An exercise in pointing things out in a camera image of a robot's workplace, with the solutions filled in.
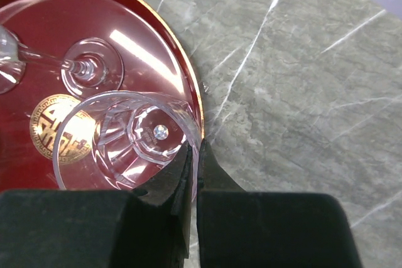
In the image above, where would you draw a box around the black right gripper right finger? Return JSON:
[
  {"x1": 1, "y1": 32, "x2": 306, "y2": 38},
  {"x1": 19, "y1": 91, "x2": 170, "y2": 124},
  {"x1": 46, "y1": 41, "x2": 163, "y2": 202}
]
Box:
[{"x1": 197, "y1": 141, "x2": 362, "y2": 267}]

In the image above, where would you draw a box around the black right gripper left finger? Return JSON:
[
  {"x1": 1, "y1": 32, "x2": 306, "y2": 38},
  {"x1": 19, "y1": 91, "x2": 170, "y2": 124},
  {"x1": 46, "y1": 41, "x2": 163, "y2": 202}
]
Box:
[{"x1": 1, "y1": 143, "x2": 193, "y2": 267}]

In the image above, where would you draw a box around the clear faceted tumbler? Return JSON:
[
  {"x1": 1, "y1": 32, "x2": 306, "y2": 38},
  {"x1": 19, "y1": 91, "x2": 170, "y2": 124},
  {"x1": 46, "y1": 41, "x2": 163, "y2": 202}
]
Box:
[{"x1": 53, "y1": 90, "x2": 202, "y2": 190}]

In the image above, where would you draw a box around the tall clear champagne flute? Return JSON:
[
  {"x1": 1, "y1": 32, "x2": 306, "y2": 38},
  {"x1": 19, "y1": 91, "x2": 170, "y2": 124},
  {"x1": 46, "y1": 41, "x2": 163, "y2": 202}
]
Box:
[{"x1": 1, "y1": 26, "x2": 124, "y2": 99}]

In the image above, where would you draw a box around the red round lacquer tray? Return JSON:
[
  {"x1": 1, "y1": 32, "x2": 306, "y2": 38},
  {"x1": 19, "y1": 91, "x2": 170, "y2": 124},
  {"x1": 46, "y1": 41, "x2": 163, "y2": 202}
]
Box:
[{"x1": 1, "y1": 0, "x2": 204, "y2": 190}]

